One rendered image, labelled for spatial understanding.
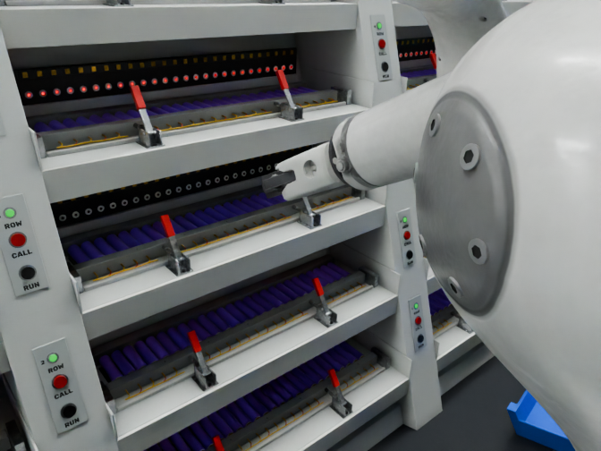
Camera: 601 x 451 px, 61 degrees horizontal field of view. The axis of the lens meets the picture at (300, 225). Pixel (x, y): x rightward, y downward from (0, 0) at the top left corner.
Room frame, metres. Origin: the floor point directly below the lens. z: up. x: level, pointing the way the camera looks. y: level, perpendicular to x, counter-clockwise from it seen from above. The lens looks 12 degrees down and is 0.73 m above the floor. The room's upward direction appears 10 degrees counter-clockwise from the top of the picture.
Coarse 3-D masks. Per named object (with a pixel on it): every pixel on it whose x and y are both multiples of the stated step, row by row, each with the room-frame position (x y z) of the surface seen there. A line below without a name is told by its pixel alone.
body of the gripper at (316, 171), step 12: (324, 144) 0.58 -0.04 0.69; (300, 156) 0.60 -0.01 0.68; (312, 156) 0.58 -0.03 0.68; (324, 156) 0.57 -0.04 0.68; (276, 168) 0.63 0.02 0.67; (288, 168) 0.61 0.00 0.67; (300, 168) 0.60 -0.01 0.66; (312, 168) 0.59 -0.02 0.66; (324, 168) 0.57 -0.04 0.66; (336, 168) 0.57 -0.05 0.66; (300, 180) 0.60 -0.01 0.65; (312, 180) 0.58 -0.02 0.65; (324, 180) 0.57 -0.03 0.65; (336, 180) 0.57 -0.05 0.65; (288, 192) 0.62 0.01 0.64; (300, 192) 0.60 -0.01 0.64; (312, 192) 0.60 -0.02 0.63
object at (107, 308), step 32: (224, 192) 1.00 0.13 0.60; (352, 192) 1.06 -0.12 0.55; (384, 192) 1.01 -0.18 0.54; (96, 224) 0.85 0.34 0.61; (288, 224) 0.93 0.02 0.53; (352, 224) 0.97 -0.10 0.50; (192, 256) 0.81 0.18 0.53; (224, 256) 0.81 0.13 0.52; (256, 256) 0.83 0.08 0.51; (288, 256) 0.88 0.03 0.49; (96, 288) 0.72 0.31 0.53; (128, 288) 0.72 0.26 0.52; (160, 288) 0.73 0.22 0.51; (192, 288) 0.76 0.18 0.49; (96, 320) 0.67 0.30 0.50; (128, 320) 0.70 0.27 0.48
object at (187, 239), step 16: (320, 192) 1.02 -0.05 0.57; (336, 192) 1.03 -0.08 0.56; (272, 208) 0.94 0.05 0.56; (288, 208) 0.96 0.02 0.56; (224, 224) 0.87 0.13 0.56; (240, 224) 0.89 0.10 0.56; (256, 224) 0.90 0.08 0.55; (160, 240) 0.81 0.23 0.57; (176, 240) 0.82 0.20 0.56; (192, 240) 0.84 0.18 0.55; (208, 240) 0.86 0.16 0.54; (112, 256) 0.76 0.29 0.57; (128, 256) 0.77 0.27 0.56; (144, 256) 0.79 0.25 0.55; (160, 256) 0.80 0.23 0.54; (80, 272) 0.73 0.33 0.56; (96, 272) 0.74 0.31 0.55
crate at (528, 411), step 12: (528, 396) 0.98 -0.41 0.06; (516, 408) 0.92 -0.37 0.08; (528, 408) 0.97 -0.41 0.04; (540, 408) 0.98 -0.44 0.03; (516, 420) 0.93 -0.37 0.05; (528, 420) 0.96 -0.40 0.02; (540, 420) 0.95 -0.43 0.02; (552, 420) 0.94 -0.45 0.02; (516, 432) 0.95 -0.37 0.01; (528, 432) 0.92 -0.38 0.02; (540, 432) 0.89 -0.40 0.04; (552, 432) 0.87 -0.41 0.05; (552, 444) 0.88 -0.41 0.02; (564, 444) 0.86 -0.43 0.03
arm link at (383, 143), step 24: (408, 96) 0.49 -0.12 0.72; (432, 96) 0.46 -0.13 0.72; (360, 120) 0.54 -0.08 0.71; (384, 120) 0.50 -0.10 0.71; (408, 120) 0.47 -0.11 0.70; (360, 144) 0.52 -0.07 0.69; (384, 144) 0.50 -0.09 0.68; (408, 144) 0.48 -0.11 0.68; (360, 168) 0.53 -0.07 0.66; (384, 168) 0.51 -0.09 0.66; (408, 168) 0.50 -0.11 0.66
